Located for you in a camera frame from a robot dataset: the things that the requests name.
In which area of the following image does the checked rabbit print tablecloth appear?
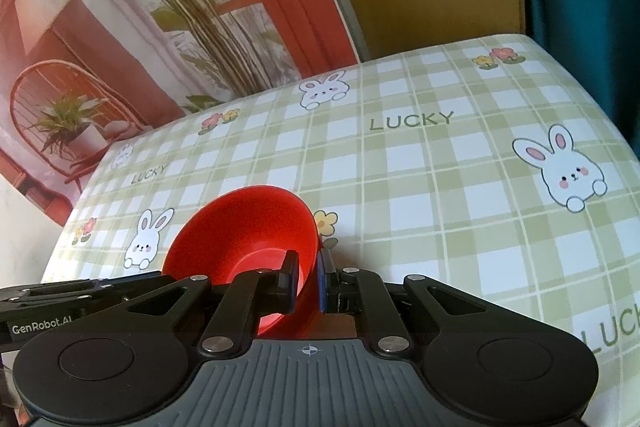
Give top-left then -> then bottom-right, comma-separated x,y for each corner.
40,32 -> 640,427

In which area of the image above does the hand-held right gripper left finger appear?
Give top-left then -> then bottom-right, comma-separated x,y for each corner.
65,251 -> 301,355

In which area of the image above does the printed wall cloth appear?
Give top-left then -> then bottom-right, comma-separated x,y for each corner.
0,0 -> 361,228

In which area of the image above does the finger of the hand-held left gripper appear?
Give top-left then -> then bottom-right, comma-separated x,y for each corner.
0,273 -> 176,308

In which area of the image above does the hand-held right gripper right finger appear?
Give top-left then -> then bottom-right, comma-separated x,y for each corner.
316,247 -> 551,353

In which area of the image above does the white marble board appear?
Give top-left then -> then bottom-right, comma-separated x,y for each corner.
0,179 -> 68,290

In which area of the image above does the red bowl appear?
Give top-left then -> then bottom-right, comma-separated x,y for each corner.
161,186 -> 361,342

